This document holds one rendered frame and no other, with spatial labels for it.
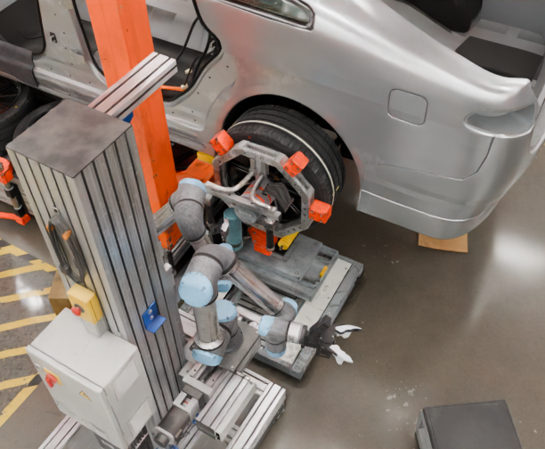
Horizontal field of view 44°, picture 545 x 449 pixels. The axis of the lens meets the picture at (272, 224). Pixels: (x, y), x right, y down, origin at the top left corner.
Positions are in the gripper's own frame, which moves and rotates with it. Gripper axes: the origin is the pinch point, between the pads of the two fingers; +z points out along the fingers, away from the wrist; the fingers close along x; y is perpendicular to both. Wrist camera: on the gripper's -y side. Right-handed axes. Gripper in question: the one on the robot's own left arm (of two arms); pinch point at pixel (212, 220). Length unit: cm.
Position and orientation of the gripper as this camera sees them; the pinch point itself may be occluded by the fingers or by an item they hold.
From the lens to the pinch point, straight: 326.8
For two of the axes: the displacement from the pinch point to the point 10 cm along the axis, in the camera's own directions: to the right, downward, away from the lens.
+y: 0.2, 6.6, 7.5
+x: 9.6, -2.2, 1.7
